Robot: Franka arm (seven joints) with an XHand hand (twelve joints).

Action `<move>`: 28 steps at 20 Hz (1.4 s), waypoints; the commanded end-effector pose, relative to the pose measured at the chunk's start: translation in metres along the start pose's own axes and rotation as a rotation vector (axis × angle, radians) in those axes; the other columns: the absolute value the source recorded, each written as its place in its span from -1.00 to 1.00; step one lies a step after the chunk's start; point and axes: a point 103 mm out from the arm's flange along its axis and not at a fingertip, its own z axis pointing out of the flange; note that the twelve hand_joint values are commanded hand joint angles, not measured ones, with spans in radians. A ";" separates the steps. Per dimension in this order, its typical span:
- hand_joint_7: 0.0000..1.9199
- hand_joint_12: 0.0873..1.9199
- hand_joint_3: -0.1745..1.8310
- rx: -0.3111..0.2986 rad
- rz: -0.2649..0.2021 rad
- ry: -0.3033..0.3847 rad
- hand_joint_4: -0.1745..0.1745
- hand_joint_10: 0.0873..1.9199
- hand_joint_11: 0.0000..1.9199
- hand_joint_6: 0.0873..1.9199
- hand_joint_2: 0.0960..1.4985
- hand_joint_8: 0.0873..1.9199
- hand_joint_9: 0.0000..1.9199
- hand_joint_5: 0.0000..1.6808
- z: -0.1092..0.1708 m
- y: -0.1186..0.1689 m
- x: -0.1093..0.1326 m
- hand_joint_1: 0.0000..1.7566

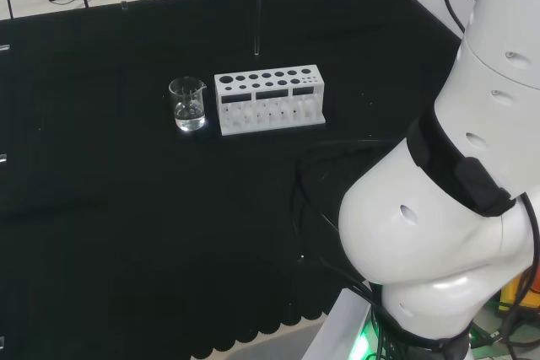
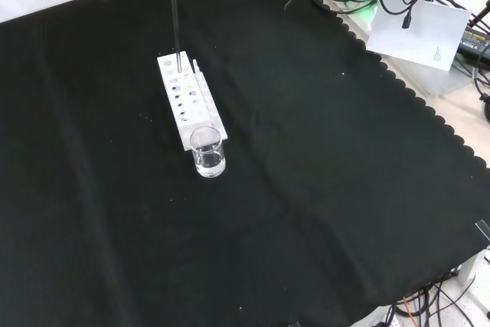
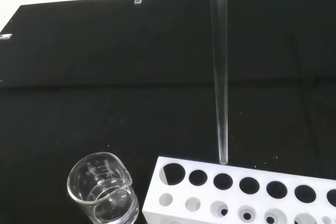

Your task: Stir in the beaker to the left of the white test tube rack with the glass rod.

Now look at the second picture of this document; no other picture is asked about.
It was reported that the clear glass rod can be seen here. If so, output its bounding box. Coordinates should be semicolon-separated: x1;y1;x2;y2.
169;0;183;74

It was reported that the white test tube rack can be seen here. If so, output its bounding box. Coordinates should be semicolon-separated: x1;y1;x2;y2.
156;51;229;152

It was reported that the small clear glass beaker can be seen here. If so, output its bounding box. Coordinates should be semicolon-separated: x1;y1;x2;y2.
189;126;227;179

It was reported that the black bench cloth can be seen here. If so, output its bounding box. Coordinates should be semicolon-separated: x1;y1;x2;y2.
0;0;490;327

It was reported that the white paper sheet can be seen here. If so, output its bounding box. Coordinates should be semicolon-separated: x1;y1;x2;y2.
366;0;473;73

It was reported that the black power adapter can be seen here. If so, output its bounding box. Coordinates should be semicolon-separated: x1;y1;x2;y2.
456;25;490;67

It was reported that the black round stand foot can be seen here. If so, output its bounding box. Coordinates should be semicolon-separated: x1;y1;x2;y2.
480;92;490;126

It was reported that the clear tape strip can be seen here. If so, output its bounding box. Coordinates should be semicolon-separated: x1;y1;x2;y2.
474;219;490;240

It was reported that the orange floor cable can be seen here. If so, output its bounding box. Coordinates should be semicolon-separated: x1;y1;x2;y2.
403;296;423;319

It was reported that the black floor cable bundle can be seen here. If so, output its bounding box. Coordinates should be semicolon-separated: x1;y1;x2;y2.
393;271;478;327

